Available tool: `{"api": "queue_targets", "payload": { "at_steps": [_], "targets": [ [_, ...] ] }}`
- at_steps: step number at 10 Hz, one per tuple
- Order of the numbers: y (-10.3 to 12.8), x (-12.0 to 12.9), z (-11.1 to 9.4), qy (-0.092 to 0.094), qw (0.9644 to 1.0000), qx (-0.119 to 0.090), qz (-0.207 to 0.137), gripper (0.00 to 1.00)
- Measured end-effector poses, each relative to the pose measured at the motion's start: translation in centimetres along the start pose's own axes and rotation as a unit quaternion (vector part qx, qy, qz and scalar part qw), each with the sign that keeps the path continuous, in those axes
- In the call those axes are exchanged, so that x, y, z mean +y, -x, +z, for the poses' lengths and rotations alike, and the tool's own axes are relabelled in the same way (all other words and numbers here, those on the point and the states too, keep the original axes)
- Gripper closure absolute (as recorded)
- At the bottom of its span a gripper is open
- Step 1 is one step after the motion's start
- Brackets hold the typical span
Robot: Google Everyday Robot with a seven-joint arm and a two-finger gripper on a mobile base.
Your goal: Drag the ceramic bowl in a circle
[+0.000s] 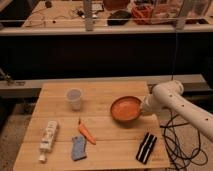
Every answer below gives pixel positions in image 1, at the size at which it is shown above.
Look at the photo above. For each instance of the orange ceramic bowl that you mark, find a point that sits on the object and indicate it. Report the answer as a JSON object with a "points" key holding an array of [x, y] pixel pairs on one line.
{"points": [[125, 109]]}

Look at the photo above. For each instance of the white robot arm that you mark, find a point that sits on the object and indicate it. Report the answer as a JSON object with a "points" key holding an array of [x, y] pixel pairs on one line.
{"points": [[169, 95]]}

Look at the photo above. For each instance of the clear plastic cup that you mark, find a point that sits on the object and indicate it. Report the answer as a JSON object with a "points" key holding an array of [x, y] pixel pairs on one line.
{"points": [[74, 97]]}

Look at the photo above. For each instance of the orange toy carrot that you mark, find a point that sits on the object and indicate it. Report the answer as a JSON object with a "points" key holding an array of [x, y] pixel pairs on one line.
{"points": [[85, 132]]}

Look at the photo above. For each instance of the blue sponge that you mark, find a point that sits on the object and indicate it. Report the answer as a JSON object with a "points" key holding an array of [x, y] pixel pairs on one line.
{"points": [[78, 149]]}

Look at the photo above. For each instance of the black object on bench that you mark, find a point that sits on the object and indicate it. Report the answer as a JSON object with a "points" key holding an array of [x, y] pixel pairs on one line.
{"points": [[119, 17]]}

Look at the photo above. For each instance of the white squeeze tube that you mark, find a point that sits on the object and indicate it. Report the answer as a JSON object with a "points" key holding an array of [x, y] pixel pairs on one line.
{"points": [[48, 140]]}

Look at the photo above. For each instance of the black white striped block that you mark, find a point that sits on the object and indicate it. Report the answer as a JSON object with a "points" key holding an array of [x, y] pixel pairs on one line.
{"points": [[146, 148]]}

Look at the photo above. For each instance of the orange crate on bench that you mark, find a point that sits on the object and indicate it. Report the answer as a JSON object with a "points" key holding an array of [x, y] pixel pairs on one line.
{"points": [[141, 14]]}

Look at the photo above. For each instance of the metal clamp at left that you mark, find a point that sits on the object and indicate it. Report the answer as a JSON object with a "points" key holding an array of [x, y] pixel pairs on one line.
{"points": [[9, 80]]}

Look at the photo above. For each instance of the metal vertical post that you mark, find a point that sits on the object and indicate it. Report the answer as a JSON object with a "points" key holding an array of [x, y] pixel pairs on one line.
{"points": [[87, 5]]}

